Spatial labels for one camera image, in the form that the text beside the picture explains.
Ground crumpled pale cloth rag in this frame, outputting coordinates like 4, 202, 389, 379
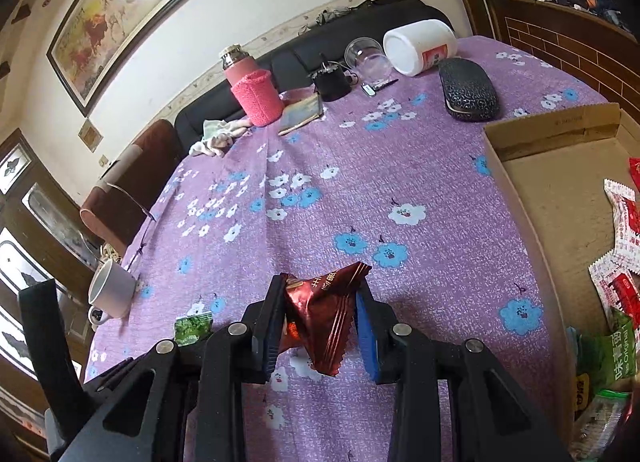
189, 118, 253, 159

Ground pink flask with knitted sleeve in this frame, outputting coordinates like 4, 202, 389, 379
220, 44, 284, 128

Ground black sofa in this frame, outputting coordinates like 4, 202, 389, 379
174, 0, 456, 155

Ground wooden room divider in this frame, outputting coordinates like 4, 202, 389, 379
435, 0, 640, 108

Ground small green candy packet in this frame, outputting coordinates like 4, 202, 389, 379
173, 312, 214, 346

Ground clear snack packet green trim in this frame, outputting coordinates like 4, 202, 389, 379
572, 389, 632, 462

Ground green snack packet yellow label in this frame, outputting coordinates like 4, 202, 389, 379
567, 326, 613, 410

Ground black glasses case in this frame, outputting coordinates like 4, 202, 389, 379
438, 58, 501, 122

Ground cardboard box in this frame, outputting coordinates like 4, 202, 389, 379
482, 102, 640, 462

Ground red and white snack packet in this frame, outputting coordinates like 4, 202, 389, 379
588, 248, 640, 330
603, 178, 640, 274

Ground white plastic jar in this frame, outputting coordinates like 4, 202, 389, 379
382, 19, 458, 78

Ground small black pot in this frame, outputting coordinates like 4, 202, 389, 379
311, 56, 357, 103

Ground white mug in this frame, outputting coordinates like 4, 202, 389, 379
87, 259, 137, 327

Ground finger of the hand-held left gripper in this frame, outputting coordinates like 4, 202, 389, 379
17, 278, 139, 444

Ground dark red snack packet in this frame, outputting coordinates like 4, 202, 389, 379
282, 262, 373, 377

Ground small framed wall plaque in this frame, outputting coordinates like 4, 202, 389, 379
78, 118, 104, 153

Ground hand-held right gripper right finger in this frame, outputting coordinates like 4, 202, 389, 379
355, 286, 571, 462

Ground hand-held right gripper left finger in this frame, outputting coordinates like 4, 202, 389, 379
75, 273, 288, 462

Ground green snack packet white print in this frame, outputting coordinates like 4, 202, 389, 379
606, 307, 638, 395

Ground wooden cabinet with glass panels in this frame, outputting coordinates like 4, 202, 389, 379
0, 127, 108, 448

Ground framed wall painting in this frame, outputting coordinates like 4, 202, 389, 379
46, 0, 246, 117

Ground small booklet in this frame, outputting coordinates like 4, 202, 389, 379
277, 93, 325, 137

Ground thin-framed eyeglasses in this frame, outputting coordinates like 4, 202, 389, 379
105, 182, 158, 268

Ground clear plastic cup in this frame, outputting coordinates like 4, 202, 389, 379
344, 36, 396, 88

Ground purple floral tablecloth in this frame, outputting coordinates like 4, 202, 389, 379
85, 34, 621, 462

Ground brown chair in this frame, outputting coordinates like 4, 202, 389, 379
80, 119, 183, 257

